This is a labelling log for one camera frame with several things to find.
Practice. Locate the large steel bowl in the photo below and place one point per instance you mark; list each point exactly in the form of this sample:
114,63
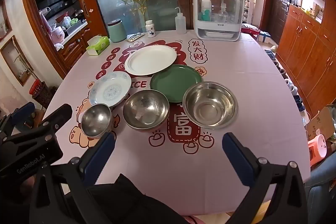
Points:
210,106

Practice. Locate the small steel bowl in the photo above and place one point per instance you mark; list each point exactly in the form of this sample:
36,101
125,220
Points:
95,120

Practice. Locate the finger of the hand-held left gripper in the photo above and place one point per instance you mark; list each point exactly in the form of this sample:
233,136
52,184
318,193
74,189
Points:
57,113
22,111

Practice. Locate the clear squeeze wash bottle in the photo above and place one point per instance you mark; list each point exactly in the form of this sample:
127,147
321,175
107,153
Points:
180,24

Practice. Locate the white clear-lid storage box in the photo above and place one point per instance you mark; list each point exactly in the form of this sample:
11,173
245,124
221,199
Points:
199,32

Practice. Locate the blue upholstered chair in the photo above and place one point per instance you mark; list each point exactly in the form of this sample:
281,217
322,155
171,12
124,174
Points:
320,187

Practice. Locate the small clear bottle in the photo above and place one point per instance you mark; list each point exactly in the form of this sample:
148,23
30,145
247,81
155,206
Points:
221,15

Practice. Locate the large white plate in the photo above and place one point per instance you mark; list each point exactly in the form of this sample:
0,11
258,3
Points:
149,60

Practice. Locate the cardboard box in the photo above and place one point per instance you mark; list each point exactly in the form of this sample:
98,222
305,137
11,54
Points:
321,123

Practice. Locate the green plate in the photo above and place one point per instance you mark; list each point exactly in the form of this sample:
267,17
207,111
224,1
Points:
173,82

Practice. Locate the pink floral cooker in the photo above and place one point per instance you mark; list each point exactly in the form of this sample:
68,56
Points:
56,33

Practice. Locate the pill blister pack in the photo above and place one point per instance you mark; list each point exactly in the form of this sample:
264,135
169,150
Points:
134,37

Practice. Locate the pink plastic stool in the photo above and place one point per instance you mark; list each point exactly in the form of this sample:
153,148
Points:
317,148

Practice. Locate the green tissue box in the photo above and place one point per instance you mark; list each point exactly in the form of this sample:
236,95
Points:
101,44

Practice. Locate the wooden wall frame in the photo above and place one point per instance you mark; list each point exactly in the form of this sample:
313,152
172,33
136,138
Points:
14,61

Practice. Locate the pink-sided steel bowl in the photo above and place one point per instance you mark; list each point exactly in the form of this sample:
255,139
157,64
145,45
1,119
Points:
145,109

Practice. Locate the white pill bottle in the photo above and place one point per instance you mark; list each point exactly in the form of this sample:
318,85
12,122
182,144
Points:
150,29

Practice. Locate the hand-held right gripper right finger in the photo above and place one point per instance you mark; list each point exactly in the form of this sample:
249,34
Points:
236,158

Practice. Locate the wooden wall cabinet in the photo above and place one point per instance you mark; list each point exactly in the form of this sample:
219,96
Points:
302,50

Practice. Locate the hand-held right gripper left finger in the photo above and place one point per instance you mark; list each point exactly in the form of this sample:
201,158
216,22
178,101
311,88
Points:
101,150

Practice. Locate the green canister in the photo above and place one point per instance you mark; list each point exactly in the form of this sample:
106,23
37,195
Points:
117,32

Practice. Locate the blue patterned plate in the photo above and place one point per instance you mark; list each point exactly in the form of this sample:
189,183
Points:
110,88

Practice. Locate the person's black clothing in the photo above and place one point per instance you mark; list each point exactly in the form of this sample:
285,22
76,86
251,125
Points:
136,200

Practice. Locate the white bottle teal label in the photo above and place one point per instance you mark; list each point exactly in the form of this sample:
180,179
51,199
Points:
206,8

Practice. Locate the red basket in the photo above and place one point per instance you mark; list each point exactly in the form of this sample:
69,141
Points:
35,87

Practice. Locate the row of shoes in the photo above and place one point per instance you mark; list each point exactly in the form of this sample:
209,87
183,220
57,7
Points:
291,85

